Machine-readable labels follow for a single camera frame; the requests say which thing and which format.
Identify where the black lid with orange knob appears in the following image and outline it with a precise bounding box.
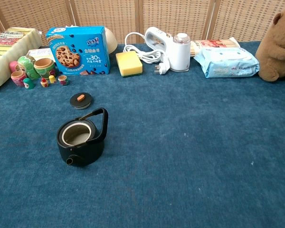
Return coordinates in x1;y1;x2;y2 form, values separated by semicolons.
69;92;94;110

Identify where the blue table cloth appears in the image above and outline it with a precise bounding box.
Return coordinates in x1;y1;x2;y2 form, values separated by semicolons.
0;40;285;228

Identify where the yellow green sponge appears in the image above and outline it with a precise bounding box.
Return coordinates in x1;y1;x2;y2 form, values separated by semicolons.
115;50;143;78

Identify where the white handheld garment steamer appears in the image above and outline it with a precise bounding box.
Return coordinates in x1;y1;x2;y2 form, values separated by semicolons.
144;26;191;72

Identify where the beige upturned bowl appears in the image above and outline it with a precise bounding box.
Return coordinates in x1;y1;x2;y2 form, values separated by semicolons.
104;27;118;54

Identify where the small nesting doll base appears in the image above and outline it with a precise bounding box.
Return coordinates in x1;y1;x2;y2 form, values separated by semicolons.
57;75;69;86

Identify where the blue cookie box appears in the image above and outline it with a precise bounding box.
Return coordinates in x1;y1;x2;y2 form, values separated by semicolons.
45;26;111;76

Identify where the packaged chopsticks bundle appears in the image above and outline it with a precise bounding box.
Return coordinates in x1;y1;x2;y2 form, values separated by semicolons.
190;37;241;58

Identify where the light blue wet wipes pack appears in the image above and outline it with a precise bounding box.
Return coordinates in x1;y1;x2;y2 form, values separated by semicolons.
193;47;260;79

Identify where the rattan folding screen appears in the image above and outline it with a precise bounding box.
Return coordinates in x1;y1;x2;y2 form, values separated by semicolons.
0;0;285;46

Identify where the green nesting doll base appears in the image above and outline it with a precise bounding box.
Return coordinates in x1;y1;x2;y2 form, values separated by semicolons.
33;57;57;79

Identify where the small green nesting doll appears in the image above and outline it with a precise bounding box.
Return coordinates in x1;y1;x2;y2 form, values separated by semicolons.
23;77;36;90

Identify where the pink nesting doll base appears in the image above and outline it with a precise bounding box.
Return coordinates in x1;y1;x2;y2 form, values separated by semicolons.
10;70;27;87

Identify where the pink nesting doll top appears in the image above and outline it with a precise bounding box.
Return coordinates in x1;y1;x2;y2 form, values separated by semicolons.
9;61;19;74

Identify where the brown capybara plush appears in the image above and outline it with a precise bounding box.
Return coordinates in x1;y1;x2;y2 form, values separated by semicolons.
255;5;285;83

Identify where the yellow sponge multipack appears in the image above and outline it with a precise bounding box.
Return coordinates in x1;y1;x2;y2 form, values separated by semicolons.
0;27;42;90

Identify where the white power cable with plug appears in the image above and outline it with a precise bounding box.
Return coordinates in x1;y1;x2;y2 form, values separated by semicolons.
123;32;171;75

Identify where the black teapot with handle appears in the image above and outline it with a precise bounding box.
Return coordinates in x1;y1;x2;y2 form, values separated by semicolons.
56;107;109;167

